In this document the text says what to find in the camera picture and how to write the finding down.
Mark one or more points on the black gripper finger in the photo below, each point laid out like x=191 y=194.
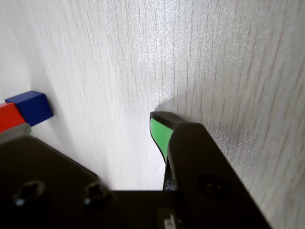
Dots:
x=205 y=171
x=43 y=181

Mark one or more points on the red wooden cube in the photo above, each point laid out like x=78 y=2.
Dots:
x=9 y=117

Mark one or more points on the blue wooden cube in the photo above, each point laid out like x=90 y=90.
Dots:
x=34 y=108

